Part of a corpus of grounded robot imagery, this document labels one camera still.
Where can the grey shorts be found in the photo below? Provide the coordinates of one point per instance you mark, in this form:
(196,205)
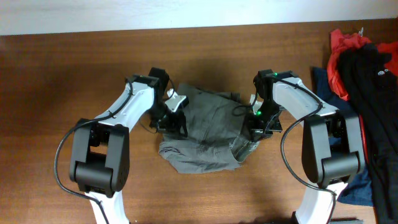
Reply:
(217,139)

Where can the black garment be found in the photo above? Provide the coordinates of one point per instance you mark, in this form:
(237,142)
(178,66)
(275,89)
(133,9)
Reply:
(384,184)

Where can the blue denim garment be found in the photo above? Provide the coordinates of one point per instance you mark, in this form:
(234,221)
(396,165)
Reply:
(359,191)

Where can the red garment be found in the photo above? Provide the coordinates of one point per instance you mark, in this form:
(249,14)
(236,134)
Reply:
(337,62)

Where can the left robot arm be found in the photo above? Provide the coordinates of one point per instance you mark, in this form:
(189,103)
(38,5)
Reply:
(100,157)

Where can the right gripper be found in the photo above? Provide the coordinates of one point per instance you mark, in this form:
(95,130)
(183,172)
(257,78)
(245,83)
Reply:
(255,130)

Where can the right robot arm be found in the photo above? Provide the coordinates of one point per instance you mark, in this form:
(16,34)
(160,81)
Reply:
(332,146)

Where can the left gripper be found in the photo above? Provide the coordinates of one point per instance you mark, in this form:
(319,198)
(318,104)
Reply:
(175,124)

